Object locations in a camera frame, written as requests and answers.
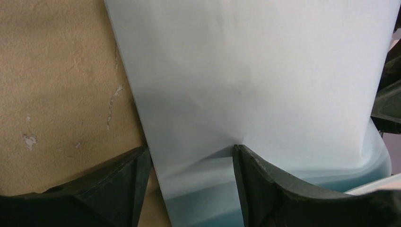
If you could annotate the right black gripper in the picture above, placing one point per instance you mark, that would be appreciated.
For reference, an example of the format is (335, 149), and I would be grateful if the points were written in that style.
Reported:
(386, 113)

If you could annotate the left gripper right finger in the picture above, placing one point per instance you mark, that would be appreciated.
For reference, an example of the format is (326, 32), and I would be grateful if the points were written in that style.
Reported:
(272, 197)

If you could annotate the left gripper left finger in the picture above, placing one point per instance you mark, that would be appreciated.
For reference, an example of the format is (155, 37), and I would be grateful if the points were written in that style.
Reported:
(110, 196)

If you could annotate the light blue paper bag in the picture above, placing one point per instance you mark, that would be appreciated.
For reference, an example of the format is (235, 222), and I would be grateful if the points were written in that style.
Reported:
(293, 80)

